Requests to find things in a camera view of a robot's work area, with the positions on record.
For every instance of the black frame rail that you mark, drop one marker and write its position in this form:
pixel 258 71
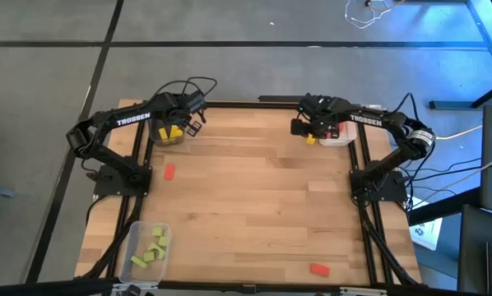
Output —
pixel 238 104
pixel 366 246
pixel 209 285
pixel 136 205

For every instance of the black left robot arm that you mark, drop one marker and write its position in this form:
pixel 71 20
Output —
pixel 133 119

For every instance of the white marker paper sheet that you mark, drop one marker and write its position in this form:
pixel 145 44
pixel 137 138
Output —
pixel 429 236

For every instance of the grey translucent bin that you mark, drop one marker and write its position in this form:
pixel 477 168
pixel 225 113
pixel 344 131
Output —
pixel 157 141

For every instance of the clear plastic bin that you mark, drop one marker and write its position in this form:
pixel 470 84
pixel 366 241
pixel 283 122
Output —
pixel 143 234

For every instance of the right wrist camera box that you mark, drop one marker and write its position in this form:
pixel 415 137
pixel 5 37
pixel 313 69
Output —
pixel 299 127

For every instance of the black diagonal frame strut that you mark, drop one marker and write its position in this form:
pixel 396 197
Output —
pixel 122 207
pixel 379 222

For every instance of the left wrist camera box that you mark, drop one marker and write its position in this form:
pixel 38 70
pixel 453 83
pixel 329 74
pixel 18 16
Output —
pixel 196 102

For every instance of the red rectangular block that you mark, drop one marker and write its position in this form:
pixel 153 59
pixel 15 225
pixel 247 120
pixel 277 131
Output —
pixel 319 269
pixel 335 132
pixel 169 172

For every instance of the green flat long block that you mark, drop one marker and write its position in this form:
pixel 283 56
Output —
pixel 138 262

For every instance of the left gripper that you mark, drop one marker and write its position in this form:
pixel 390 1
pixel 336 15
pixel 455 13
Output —
pixel 174 109

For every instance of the red flat rectangular block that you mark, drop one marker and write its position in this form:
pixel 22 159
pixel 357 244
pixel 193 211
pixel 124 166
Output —
pixel 169 172
pixel 319 269

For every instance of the white plastic bin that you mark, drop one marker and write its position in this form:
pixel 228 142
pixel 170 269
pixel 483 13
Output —
pixel 349 135

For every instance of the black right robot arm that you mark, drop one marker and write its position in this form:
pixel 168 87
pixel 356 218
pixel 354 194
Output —
pixel 369 120

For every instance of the black slanted floor bar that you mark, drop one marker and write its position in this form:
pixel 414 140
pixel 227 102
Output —
pixel 443 207

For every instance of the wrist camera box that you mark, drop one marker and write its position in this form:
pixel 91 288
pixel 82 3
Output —
pixel 299 127
pixel 196 102

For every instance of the dark metal desk frame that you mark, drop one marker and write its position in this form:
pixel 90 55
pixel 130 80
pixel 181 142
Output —
pixel 451 105

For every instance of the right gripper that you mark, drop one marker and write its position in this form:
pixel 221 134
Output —
pixel 322 109

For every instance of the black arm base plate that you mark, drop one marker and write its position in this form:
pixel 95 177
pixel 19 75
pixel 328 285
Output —
pixel 394 191
pixel 106 189

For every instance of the yellow cube block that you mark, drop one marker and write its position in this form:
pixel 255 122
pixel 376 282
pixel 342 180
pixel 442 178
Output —
pixel 310 140

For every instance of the black laptop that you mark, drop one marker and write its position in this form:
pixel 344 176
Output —
pixel 472 255

